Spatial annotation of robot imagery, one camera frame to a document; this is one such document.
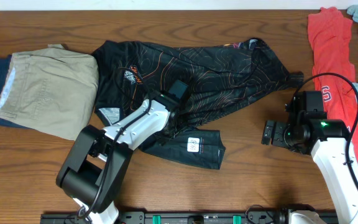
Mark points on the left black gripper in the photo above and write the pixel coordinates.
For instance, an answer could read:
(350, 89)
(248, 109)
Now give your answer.
(173, 115)

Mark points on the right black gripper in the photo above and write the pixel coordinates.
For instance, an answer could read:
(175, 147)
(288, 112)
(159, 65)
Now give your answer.
(274, 133)

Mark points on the black orange patterned jersey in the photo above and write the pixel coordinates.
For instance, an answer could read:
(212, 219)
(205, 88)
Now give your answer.
(220, 80)

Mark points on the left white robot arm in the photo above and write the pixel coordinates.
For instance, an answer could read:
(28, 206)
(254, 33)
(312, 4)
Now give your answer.
(93, 172)

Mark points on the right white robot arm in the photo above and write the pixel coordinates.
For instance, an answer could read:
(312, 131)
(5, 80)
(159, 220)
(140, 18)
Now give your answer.
(328, 142)

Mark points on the red t-shirt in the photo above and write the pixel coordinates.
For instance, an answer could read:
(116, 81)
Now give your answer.
(329, 34)

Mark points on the folded khaki pants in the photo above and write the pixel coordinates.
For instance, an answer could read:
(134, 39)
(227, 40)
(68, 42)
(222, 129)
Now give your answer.
(50, 90)

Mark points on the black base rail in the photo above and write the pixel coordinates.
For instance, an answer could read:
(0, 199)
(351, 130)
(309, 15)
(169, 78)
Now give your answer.
(254, 214)

